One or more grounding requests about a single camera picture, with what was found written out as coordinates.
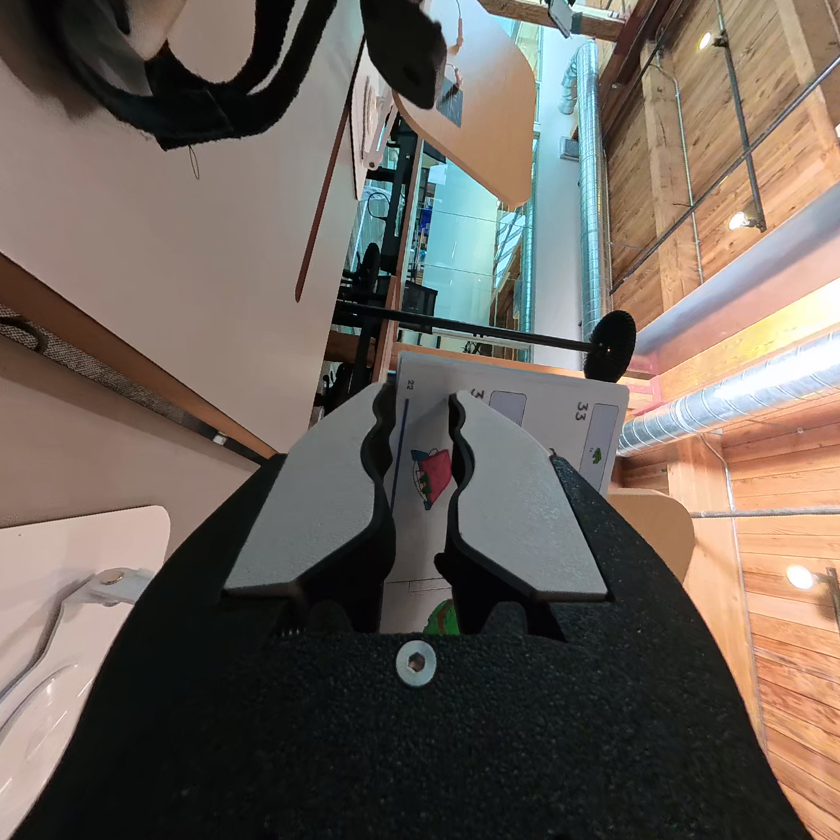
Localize silver ribbed duct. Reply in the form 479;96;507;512
558;39;614;342
617;328;840;458

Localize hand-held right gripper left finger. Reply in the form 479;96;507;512
223;382;396;599

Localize large grey pipe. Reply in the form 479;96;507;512
630;187;840;376

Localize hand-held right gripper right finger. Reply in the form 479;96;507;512
446;390;610;603

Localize black pole with round disc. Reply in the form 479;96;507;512
333;308;637;383

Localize lego instruction booklet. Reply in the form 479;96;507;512
381;351;631;634

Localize white stand base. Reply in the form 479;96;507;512
0;505;172;837

